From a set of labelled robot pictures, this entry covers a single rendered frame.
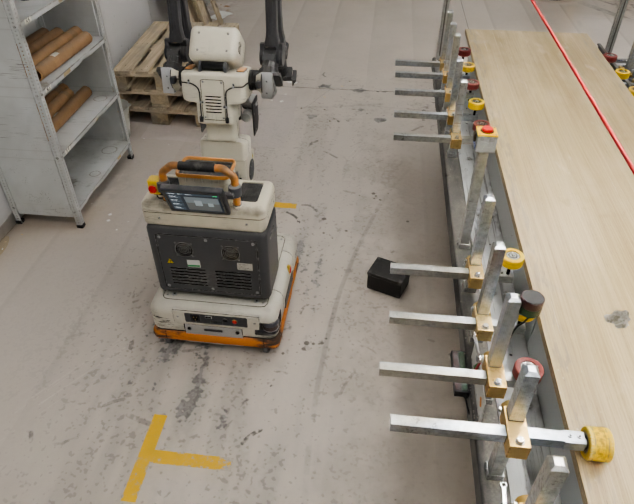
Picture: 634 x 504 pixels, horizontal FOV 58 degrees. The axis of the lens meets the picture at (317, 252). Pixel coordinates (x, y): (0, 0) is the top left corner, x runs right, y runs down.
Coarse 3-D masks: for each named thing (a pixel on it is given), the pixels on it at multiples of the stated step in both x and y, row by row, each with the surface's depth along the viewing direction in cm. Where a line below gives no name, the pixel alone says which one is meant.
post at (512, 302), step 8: (512, 296) 149; (504, 304) 152; (512, 304) 149; (520, 304) 149; (504, 312) 152; (512, 312) 151; (504, 320) 153; (512, 320) 153; (496, 328) 159; (504, 328) 155; (512, 328) 155; (496, 336) 159; (504, 336) 157; (496, 344) 159; (504, 344) 159; (496, 352) 161; (504, 352) 161; (488, 360) 166; (496, 360) 163
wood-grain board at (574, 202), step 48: (480, 48) 355; (528, 48) 355; (576, 48) 355; (528, 96) 300; (576, 96) 300; (624, 96) 300; (528, 144) 260; (576, 144) 260; (624, 144) 260; (528, 192) 230; (576, 192) 230; (624, 192) 230; (528, 240) 206; (576, 240) 206; (624, 240) 206; (576, 288) 186; (624, 288) 186; (576, 336) 170; (624, 336) 170; (576, 384) 157; (624, 384) 157; (624, 432) 145; (624, 480) 135
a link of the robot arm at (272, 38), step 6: (270, 0) 239; (276, 0) 240; (270, 6) 240; (276, 6) 241; (270, 12) 241; (276, 12) 242; (270, 18) 242; (276, 18) 243; (270, 24) 244; (276, 24) 244; (270, 30) 245; (276, 30) 245; (270, 36) 246; (276, 36) 246; (264, 42) 248; (270, 42) 247; (276, 42) 247; (276, 48) 249; (282, 48) 249; (276, 54) 249; (282, 54) 250; (276, 60) 250; (282, 60) 251
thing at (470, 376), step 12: (384, 372) 166; (396, 372) 166; (408, 372) 165; (420, 372) 165; (432, 372) 165; (444, 372) 165; (456, 372) 165; (468, 372) 165; (480, 372) 165; (480, 384) 165
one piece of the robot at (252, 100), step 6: (252, 96) 267; (246, 102) 262; (252, 102) 261; (246, 108) 265; (252, 108) 261; (246, 114) 260; (252, 114) 263; (246, 120) 262; (258, 120) 275; (204, 126) 275
